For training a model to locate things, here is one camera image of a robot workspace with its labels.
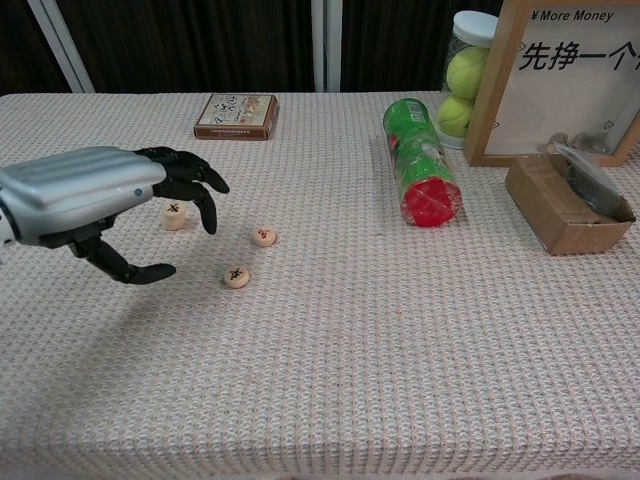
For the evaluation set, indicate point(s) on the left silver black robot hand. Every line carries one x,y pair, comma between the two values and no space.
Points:
85,190

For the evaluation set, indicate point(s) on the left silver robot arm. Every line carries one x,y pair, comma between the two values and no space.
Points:
5,240

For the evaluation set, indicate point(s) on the black curtain panel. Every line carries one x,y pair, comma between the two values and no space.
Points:
20,45
200,45
395,45

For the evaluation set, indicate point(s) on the brown flat printed box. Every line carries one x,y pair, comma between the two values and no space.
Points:
235,116

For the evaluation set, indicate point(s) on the beige woven tablecloth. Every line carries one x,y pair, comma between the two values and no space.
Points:
350,325

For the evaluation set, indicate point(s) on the green chips can red lid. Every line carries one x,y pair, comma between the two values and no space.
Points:
420,155

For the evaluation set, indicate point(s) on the yellow-green tennis ball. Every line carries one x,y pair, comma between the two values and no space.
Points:
466,72
454,116

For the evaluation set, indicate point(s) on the clear tube white lid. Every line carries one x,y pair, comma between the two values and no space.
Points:
475,27

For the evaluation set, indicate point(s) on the open brown cardboard box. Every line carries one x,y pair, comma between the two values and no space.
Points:
550,205

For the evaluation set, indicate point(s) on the dark item in plastic bag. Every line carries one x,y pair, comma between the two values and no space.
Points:
592,185

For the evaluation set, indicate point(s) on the white aluminium frame post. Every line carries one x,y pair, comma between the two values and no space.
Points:
325,45
62,47

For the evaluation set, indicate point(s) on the wooden frame money box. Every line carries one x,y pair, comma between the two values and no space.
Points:
560,100

